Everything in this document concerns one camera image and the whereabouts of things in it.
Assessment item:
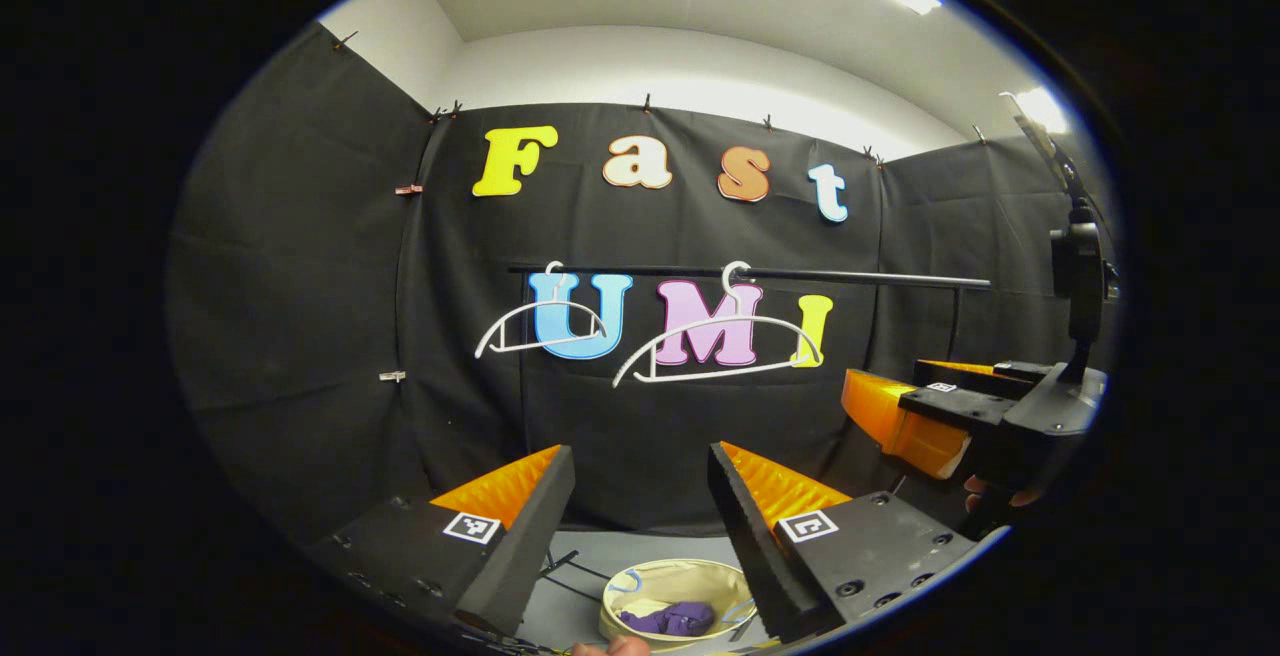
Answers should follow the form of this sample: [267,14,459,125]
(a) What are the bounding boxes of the small ceiling light panel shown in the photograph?
[1000,86,1071,133]

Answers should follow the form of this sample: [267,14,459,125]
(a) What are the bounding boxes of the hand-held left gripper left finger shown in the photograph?
[305,444,578,637]

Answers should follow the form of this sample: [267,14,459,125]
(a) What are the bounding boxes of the beige laundry hamper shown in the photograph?
[598,558,758,652]

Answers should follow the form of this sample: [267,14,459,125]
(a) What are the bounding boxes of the black clothes rail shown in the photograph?
[505,262,994,362]

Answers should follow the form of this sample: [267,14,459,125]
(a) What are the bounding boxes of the white plastic hanger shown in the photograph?
[612,261,823,387]
[475,261,613,359]

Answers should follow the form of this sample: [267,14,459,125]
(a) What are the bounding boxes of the row of black clips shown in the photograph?
[335,31,989,167]

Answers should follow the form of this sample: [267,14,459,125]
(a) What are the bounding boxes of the purple jacket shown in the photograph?
[618,601,717,637]

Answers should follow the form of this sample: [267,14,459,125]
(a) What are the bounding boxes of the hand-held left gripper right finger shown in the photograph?
[707,441,986,645]

